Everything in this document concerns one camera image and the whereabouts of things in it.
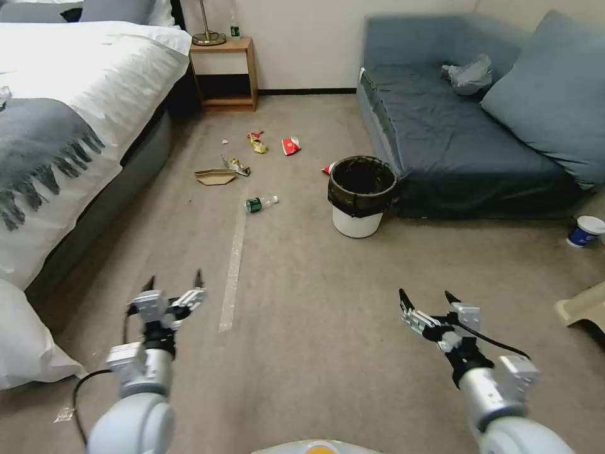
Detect blue and white paper cup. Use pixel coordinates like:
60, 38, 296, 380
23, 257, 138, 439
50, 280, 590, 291
565, 215, 605, 250

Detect grey bed base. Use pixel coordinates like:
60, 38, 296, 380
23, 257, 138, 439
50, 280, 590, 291
23, 109, 174, 305

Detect white robot front shell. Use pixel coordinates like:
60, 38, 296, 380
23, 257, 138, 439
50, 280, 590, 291
255, 438, 374, 454

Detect crumpled grey plastic bag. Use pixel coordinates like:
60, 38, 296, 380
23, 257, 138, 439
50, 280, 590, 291
441, 53, 494, 97

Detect wooden nightstand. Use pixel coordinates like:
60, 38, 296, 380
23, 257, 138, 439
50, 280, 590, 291
188, 37, 260, 114

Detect crumpled silver foil wrapper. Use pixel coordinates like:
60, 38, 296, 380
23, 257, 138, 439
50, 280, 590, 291
221, 153, 252, 178

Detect black trash bag liner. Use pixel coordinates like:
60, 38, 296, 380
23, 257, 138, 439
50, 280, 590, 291
326, 154, 398, 220

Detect pale grey pillow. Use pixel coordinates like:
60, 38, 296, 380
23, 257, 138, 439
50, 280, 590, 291
80, 0, 176, 27

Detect yellow and red wrapper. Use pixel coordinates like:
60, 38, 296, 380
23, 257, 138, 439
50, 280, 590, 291
246, 128, 269, 155

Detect dark headboard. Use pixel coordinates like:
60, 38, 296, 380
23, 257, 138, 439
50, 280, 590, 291
168, 0, 191, 30

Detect grey fringed throw blanket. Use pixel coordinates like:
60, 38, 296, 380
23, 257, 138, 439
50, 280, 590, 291
0, 96, 107, 233

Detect green label plastic bottle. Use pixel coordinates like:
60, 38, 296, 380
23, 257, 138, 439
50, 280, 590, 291
244, 194, 280, 215

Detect white bed duvet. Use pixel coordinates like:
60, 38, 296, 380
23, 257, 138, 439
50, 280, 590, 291
0, 21, 193, 290

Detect blue sofa cushion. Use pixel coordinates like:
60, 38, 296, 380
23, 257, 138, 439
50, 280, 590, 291
479, 10, 605, 190

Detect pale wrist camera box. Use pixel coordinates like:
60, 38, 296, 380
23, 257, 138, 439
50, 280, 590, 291
447, 302, 481, 337
130, 289, 165, 323

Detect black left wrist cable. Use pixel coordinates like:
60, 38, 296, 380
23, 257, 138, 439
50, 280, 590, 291
72, 310, 138, 448

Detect white pillow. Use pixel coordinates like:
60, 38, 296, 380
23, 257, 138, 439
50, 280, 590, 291
0, 277, 89, 392

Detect white trash can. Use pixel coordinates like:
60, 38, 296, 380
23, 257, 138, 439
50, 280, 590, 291
326, 154, 398, 239

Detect blue sofa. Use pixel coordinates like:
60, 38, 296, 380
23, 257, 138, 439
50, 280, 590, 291
356, 14, 605, 221

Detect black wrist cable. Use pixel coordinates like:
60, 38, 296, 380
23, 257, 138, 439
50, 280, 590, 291
72, 310, 138, 448
456, 321, 531, 361

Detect brass lamp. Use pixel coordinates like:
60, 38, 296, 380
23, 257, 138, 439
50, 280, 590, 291
192, 0, 228, 47

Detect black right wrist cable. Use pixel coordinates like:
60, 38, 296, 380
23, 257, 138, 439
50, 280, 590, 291
456, 321, 531, 361

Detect brown cardboard piece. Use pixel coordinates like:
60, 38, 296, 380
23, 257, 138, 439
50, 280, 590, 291
193, 167, 238, 188

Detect beige cardboard tray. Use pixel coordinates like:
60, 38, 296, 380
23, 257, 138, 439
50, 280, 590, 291
555, 281, 605, 339

